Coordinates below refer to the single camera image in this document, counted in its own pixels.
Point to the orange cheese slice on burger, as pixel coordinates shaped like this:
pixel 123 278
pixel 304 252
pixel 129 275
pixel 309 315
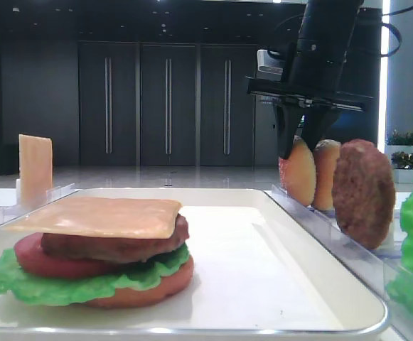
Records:
pixel 103 217

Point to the clear long rail left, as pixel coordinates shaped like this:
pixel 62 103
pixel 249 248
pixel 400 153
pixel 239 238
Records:
pixel 8 213

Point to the potted plants in white planters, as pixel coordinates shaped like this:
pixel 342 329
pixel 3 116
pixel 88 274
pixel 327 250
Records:
pixel 399 150

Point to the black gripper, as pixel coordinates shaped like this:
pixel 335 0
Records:
pixel 309 80

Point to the white rectangular metal tray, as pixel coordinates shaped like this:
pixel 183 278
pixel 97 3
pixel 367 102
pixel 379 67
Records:
pixel 258 275

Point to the upright brown meat patty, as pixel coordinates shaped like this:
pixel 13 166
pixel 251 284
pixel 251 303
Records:
pixel 363 193

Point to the bottom bun on tray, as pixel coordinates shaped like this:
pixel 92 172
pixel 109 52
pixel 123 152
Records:
pixel 130 298

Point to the upright sesame bun half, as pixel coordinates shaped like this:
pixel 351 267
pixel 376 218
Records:
pixel 325 156

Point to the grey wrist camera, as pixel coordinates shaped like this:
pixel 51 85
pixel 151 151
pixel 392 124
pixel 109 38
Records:
pixel 268 64

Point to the clear holder for cheese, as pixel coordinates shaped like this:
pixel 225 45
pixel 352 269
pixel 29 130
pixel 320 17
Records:
pixel 18 191

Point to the brown meat patty on burger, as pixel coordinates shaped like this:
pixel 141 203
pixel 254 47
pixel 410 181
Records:
pixel 115 250

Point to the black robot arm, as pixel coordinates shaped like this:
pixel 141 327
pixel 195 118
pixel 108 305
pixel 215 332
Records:
pixel 327 26

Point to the clear long rail right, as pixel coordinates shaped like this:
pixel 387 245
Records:
pixel 374 271

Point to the dark cabinet doors with handles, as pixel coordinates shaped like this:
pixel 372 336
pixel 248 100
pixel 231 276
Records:
pixel 165 105

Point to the red tomato slice on burger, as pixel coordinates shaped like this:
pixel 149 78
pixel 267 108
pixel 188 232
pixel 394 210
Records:
pixel 33 260

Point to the clear holder for patty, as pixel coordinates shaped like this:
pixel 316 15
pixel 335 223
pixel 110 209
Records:
pixel 391 246

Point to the upright orange cheese slice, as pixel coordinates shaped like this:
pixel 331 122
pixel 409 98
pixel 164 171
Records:
pixel 36 168

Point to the clear long rail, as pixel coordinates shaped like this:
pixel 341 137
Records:
pixel 374 271
pixel 8 213

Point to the green lettuce leaf on burger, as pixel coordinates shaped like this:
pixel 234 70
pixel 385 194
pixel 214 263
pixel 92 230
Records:
pixel 36 290

